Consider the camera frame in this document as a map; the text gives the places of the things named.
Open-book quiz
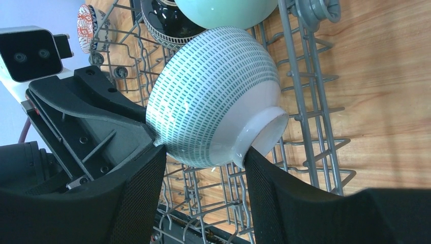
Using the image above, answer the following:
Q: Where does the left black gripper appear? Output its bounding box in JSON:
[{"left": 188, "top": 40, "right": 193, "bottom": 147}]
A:
[{"left": 1, "top": 66, "right": 166, "bottom": 243}]

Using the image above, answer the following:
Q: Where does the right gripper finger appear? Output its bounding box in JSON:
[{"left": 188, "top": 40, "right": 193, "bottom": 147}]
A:
[{"left": 244, "top": 148, "right": 430, "bottom": 243}]

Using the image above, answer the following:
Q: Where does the light blue striped bowl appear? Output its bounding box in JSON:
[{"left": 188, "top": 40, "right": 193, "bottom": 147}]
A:
[{"left": 146, "top": 26, "right": 289, "bottom": 168}]

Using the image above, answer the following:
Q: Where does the blue floral white bowl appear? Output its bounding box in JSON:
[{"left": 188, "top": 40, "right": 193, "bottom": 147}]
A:
[{"left": 91, "top": 10, "right": 116, "bottom": 51}]

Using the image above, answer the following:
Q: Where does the blue zigzag bowl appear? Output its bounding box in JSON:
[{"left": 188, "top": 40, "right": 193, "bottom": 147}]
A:
[{"left": 77, "top": 4, "right": 97, "bottom": 54}]

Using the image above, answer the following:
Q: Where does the mint green bowl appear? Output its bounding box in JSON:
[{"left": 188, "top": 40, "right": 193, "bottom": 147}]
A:
[{"left": 175, "top": 0, "right": 278, "bottom": 29}]

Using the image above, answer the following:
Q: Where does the black patterned bowl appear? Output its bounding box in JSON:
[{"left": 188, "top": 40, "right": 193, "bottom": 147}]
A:
[{"left": 140, "top": 0, "right": 206, "bottom": 51}]

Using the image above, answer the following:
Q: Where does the grey wire dish rack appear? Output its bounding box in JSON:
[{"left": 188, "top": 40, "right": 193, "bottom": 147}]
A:
[{"left": 89, "top": 0, "right": 357, "bottom": 244}]

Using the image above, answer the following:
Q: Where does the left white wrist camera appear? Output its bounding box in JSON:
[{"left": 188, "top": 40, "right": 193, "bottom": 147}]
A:
[{"left": 1, "top": 25, "right": 74, "bottom": 103}]

